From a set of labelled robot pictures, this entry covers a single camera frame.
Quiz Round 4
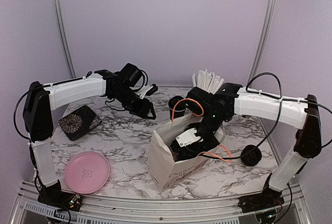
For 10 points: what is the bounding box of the right aluminium frame post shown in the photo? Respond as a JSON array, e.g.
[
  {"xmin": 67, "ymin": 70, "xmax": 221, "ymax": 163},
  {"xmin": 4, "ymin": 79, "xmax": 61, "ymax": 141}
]
[{"xmin": 248, "ymin": 0, "xmax": 276, "ymax": 81}]

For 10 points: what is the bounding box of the stack of black cup lids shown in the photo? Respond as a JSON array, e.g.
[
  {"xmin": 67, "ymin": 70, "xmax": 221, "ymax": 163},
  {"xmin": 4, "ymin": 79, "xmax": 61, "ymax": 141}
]
[{"xmin": 240, "ymin": 145, "xmax": 262, "ymax": 167}]

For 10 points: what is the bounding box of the black plastic cup lid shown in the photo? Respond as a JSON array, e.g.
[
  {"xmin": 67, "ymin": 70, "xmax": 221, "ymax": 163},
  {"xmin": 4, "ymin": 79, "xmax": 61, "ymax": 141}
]
[{"xmin": 168, "ymin": 95, "xmax": 186, "ymax": 111}]

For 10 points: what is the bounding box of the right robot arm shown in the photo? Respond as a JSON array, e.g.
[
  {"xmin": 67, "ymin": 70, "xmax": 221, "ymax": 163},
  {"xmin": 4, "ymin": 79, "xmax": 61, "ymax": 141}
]
[{"xmin": 171, "ymin": 83, "xmax": 324, "ymax": 207}]

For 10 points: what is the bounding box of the white paper takeout bag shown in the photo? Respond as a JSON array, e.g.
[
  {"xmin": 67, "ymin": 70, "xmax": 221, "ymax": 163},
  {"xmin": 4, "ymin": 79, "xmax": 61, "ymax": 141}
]
[{"xmin": 147, "ymin": 99, "xmax": 227, "ymax": 191}]

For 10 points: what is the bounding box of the bundle of white paper straws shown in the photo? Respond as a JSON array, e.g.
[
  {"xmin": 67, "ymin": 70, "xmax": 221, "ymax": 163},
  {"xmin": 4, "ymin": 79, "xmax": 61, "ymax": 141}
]
[{"xmin": 192, "ymin": 69, "xmax": 224, "ymax": 94}]

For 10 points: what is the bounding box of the aluminium frame post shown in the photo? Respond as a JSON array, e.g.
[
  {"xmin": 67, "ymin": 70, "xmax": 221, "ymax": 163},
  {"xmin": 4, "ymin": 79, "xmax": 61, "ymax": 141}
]
[
  {"xmin": 53, "ymin": 0, "xmax": 76, "ymax": 78},
  {"xmin": 248, "ymin": 0, "xmax": 276, "ymax": 81}
]

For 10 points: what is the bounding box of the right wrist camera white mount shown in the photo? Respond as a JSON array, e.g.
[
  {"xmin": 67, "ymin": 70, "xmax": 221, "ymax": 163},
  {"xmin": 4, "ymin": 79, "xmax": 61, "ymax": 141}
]
[{"xmin": 175, "ymin": 128, "xmax": 201, "ymax": 148}]

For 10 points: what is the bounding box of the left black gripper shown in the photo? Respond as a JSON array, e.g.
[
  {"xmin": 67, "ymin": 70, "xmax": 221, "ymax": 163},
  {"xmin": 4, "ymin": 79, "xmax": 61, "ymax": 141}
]
[{"xmin": 112, "ymin": 87, "xmax": 156, "ymax": 119}]

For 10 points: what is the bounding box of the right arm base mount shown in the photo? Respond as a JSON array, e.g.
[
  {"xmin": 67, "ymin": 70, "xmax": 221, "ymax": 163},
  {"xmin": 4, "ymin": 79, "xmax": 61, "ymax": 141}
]
[{"xmin": 238, "ymin": 178, "xmax": 284, "ymax": 213}]

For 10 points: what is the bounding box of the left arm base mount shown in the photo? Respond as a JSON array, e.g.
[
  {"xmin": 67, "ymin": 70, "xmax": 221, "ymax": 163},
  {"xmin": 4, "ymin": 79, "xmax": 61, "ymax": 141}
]
[{"xmin": 38, "ymin": 180, "xmax": 82, "ymax": 212}]

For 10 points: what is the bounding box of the single black paper coffee cup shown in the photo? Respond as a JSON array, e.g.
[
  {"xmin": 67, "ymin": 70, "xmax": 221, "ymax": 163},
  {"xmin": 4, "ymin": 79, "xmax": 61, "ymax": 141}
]
[{"xmin": 169, "ymin": 108, "xmax": 186, "ymax": 120}]

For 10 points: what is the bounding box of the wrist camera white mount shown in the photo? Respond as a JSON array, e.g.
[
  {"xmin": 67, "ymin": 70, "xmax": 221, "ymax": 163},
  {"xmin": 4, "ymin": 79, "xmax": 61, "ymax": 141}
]
[
  {"xmin": 175, "ymin": 128, "xmax": 201, "ymax": 148},
  {"xmin": 137, "ymin": 83, "xmax": 158, "ymax": 99}
]

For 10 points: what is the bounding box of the black floral patterned tray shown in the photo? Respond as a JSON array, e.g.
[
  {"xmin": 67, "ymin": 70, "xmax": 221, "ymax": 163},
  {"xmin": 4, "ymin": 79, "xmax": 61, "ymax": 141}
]
[{"xmin": 59, "ymin": 105, "xmax": 102, "ymax": 141}]

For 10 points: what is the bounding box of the pink round plate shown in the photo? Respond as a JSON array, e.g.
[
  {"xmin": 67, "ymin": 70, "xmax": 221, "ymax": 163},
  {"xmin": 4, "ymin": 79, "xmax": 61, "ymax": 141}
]
[{"xmin": 64, "ymin": 151, "xmax": 110, "ymax": 194}]

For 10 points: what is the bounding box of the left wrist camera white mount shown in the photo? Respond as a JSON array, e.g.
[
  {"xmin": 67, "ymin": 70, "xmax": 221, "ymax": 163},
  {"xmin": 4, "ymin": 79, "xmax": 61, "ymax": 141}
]
[{"xmin": 137, "ymin": 83, "xmax": 158, "ymax": 99}]

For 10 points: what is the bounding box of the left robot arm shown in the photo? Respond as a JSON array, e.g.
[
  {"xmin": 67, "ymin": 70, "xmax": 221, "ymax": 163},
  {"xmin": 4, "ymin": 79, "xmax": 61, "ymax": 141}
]
[{"xmin": 18, "ymin": 63, "xmax": 158, "ymax": 206}]

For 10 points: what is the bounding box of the front aluminium frame rail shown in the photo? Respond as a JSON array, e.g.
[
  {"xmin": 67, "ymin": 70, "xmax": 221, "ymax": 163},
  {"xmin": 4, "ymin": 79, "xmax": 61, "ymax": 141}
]
[{"xmin": 10, "ymin": 182, "xmax": 312, "ymax": 224}]

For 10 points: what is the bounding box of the left aluminium frame post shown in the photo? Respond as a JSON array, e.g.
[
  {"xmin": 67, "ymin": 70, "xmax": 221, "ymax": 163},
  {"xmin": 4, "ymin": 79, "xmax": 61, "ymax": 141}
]
[{"xmin": 53, "ymin": 0, "xmax": 76, "ymax": 78}]

